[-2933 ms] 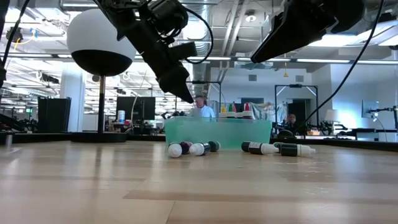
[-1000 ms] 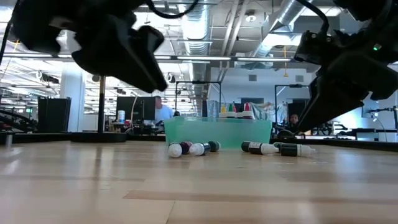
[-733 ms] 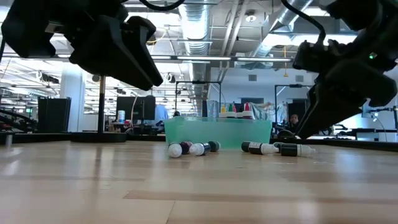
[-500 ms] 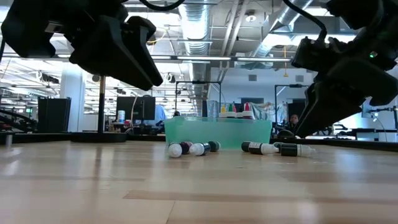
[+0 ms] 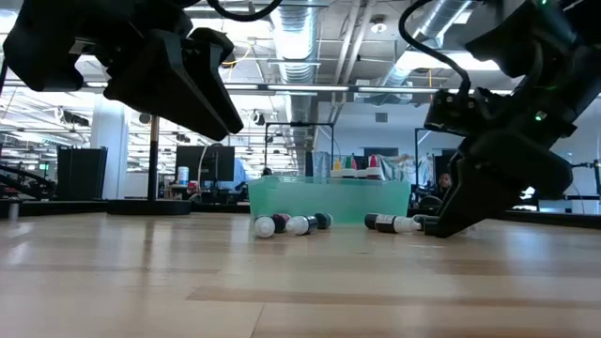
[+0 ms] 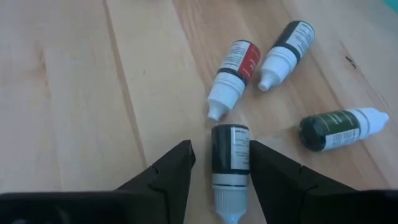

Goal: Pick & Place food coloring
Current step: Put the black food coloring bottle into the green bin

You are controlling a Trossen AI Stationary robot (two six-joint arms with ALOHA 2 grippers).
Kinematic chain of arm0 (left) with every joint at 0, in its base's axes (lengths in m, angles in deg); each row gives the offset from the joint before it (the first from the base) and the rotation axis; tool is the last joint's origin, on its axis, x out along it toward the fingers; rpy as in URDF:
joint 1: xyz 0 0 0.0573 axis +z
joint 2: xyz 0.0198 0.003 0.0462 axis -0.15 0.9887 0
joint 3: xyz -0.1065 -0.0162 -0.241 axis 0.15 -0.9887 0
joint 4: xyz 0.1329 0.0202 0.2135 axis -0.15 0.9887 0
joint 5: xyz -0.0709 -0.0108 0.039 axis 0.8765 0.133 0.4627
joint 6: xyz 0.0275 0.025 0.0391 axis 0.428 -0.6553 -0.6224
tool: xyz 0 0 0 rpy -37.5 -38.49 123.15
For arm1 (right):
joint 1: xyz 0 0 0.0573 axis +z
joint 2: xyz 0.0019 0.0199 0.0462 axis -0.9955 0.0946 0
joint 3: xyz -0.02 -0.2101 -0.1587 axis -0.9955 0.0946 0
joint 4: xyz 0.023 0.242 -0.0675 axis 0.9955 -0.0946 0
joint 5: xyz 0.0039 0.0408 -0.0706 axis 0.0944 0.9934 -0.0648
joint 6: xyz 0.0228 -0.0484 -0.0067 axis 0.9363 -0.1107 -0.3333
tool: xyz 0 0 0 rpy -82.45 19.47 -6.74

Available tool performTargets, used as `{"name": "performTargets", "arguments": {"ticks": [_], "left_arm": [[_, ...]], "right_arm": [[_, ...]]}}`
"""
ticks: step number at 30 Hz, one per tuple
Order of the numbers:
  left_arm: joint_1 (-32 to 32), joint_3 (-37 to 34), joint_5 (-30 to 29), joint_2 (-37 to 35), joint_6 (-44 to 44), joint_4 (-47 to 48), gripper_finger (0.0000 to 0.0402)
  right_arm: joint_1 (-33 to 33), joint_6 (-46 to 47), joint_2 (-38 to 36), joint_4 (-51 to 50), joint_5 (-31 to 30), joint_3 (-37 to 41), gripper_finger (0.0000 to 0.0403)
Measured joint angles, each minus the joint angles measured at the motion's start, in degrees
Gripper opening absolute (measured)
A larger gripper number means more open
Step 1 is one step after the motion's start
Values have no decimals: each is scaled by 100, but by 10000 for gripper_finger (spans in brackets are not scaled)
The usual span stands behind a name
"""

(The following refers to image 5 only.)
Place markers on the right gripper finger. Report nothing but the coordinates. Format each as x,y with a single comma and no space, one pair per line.
474,202

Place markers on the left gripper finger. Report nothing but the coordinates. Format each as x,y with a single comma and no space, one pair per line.
169,84
216,51

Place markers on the small food coloring dropper bottle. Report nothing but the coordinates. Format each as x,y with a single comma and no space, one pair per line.
371,220
300,225
264,227
421,221

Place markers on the small red food coloring bottle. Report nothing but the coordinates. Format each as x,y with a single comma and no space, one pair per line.
399,224
282,221

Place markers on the large pink food coloring bottle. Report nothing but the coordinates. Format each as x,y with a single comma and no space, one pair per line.
355,164

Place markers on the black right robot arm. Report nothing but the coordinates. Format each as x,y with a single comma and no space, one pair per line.
563,70

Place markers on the small teal food coloring bottle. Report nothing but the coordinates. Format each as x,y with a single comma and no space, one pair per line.
324,219

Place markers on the person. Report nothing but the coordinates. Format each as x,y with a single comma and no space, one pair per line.
240,171
444,180

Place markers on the grey draped cloth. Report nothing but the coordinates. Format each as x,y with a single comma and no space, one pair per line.
404,169

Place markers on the black computer monitor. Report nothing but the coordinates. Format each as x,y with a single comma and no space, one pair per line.
206,162

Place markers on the white and blue canister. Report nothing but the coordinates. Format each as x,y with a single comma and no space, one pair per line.
183,176

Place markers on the black cabinet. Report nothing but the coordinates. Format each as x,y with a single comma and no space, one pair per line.
82,171

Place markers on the green translucent plastic bin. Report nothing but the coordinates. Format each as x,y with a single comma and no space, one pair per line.
328,199

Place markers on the black metal frame stand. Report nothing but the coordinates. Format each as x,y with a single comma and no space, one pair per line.
300,124
416,155

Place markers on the silver ceiling duct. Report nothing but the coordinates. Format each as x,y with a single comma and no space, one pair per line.
443,21
296,37

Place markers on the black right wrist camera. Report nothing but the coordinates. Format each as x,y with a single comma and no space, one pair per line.
453,112

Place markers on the black aluminium table frame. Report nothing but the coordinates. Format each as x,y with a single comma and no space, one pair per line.
56,207

